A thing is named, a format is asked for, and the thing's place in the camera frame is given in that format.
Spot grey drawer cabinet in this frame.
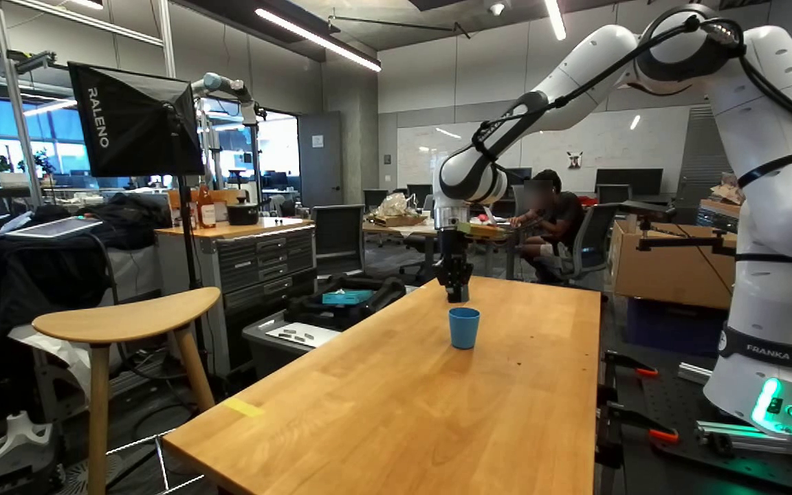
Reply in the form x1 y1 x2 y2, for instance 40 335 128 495
157 217 315 376

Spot seated person in dark shirt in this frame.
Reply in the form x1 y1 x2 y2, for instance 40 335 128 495
512 170 586 287

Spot yellow tape piece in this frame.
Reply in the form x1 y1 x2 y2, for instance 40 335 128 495
221 399 264 419

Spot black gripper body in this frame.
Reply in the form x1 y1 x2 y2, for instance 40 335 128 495
436 232 472 303

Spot curved wooden side table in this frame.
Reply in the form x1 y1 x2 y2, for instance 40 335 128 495
29 284 221 495

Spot red handled clamp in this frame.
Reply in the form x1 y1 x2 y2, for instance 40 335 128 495
595 350 685 470

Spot cardboard box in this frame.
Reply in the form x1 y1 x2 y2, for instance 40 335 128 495
611 217 733 310

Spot blue plastic cup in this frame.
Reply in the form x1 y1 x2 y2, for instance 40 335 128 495
448 309 480 350

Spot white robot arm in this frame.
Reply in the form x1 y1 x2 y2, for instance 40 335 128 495
433 3 792 435

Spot black office chair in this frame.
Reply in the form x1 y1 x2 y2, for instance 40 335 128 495
314 204 363 272

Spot black softbox studio light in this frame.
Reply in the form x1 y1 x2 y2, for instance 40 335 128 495
65 64 204 175

